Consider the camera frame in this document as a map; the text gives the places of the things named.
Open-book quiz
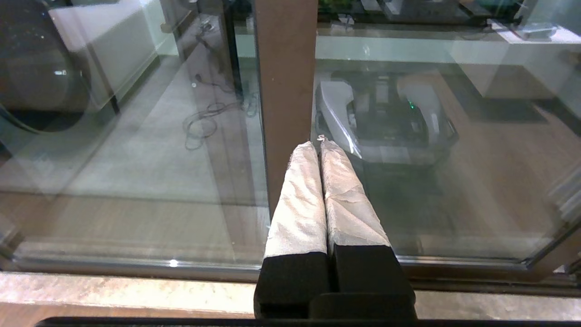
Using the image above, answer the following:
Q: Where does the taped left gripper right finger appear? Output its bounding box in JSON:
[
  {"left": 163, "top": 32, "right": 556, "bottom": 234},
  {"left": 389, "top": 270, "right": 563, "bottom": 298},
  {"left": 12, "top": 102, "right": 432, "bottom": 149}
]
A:
[{"left": 319, "top": 139, "right": 416, "bottom": 296}]

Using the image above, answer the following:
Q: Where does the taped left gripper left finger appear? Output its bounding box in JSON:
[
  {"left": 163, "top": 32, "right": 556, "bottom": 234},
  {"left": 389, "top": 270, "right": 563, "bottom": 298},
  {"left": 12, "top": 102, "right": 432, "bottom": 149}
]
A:
[{"left": 253, "top": 142, "right": 332, "bottom": 318}]

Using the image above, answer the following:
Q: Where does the brown framed sliding glass door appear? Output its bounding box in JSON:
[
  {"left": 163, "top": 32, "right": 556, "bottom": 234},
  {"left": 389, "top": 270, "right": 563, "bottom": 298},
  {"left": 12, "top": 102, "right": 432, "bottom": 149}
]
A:
[{"left": 159, "top": 0, "right": 581, "bottom": 284}]

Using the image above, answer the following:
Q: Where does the brown framed fixed glass panel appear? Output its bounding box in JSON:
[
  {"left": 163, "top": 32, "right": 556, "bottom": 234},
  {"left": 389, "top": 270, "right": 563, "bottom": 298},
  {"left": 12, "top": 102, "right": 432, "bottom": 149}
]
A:
[{"left": 0, "top": 0, "right": 318, "bottom": 273}]

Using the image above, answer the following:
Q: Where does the dark metal floor track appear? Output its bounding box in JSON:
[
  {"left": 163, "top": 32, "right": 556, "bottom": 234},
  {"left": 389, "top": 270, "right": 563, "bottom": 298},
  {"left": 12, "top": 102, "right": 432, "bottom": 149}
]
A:
[{"left": 0, "top": 261, "right": 581, "bottom": 298}]

